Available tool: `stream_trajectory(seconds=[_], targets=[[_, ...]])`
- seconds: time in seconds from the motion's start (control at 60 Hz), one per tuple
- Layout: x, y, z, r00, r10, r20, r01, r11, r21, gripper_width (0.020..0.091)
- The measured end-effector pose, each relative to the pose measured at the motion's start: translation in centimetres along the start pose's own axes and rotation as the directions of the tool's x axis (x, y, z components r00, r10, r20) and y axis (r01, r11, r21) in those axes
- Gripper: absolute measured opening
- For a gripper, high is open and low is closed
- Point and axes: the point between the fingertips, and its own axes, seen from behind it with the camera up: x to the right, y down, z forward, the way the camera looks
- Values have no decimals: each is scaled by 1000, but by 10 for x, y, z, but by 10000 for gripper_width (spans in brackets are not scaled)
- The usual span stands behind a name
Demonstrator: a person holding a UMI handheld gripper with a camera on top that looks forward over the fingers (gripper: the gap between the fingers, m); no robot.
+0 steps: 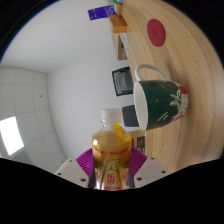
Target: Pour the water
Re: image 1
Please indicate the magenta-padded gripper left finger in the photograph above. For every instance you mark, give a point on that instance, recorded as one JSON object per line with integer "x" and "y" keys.
{"x": 74, "y": 170}

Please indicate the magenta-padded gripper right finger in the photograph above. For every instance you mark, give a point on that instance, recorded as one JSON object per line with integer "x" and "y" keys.
{"x": 150, "y": 170}

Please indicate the orange-label drink bottle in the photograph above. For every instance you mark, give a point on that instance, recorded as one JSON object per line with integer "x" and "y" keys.
{"x": 111, "y": 150}

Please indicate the green and white mug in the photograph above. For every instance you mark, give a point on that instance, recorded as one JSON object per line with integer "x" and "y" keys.
{"x": 160, "y": 104}

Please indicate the large square ceiling light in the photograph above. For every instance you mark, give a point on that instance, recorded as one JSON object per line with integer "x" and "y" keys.
{"x": 11, "y": 135}

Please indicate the wooden side desk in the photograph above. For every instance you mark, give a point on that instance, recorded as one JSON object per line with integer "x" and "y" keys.
{"x": 117, "y": 46}

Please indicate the flat round red coaster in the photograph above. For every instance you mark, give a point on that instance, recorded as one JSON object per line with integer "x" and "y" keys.
{"x": 156, "y": 32}

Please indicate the orange-brown box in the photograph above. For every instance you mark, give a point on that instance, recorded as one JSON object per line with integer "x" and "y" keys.
{"x": 118, "y": 24}

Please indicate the purple standing package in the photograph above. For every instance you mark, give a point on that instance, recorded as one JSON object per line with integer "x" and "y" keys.
{"x": 101, "y": 12}

